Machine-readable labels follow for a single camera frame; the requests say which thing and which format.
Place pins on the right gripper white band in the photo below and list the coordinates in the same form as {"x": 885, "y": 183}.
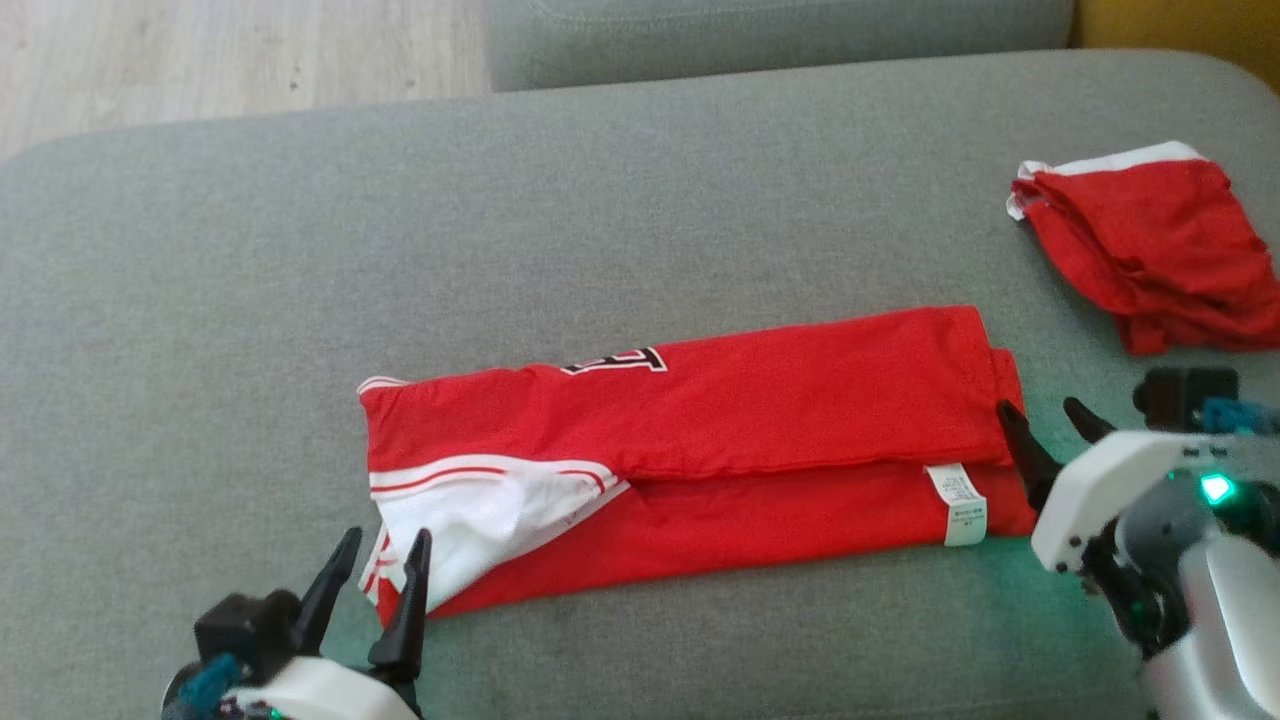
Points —
{"x": 1110, "y": 490}

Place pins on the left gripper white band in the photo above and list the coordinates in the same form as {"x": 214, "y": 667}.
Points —
{"x": 320, "y": 695}

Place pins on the red shorts white stripes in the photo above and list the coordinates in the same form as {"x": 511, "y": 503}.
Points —
{"x": 1150, "y": 240}

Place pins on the red jersey black white print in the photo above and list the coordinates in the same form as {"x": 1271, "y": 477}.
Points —
{"x": 750, "y": 420}

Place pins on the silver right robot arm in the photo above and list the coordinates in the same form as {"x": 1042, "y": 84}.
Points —
{"x": 1230, "y": 640}

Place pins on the large grey sofa seat cushion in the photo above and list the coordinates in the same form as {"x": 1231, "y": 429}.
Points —
{"x": 300, "y": 250}

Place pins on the mustard yellow furniture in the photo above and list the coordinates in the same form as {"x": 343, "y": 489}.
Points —
{"x": 1180, "y": 35}

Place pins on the grey sofa cushion with seam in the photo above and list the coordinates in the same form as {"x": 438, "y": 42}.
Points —
{"x": 780, "y": 40}

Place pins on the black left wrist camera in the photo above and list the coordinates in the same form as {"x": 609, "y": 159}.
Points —
{"x": 245, "y": 630}

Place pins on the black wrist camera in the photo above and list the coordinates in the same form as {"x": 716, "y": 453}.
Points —
{"x": 1185, "y": 400}
{"x": 245, "y": 630}

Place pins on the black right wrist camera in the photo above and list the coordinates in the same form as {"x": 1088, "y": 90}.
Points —
{"x": 1185, "y": 400}

